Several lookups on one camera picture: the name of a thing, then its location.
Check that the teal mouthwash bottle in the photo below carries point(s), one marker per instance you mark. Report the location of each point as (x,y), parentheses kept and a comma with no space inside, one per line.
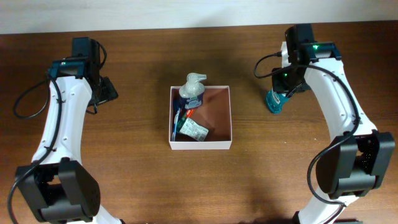
(275,101)

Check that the blue white toothbrush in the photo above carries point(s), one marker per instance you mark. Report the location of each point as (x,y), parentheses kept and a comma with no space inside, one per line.
(176,119)

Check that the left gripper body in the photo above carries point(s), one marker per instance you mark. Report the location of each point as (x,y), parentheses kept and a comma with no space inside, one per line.
(105,93)

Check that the pink cardboard box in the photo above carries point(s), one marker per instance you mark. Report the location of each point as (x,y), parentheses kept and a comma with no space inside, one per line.
(214,115)

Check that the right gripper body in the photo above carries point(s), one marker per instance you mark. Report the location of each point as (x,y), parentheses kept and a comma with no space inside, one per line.
(290,82)

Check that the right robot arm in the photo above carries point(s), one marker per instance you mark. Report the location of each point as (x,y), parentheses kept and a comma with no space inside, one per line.
(358,156)

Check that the white green soap packet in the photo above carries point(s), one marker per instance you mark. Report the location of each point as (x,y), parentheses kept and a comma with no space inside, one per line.
(194,130)

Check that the red green toothpaste tube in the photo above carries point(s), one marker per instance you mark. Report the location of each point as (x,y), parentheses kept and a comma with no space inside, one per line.
(188,113)

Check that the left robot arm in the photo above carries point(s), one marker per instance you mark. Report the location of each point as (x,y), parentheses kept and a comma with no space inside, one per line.
(56,186)

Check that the dark blue foam pump bottle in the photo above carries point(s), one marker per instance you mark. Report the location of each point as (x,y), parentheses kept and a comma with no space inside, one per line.
(191,93)

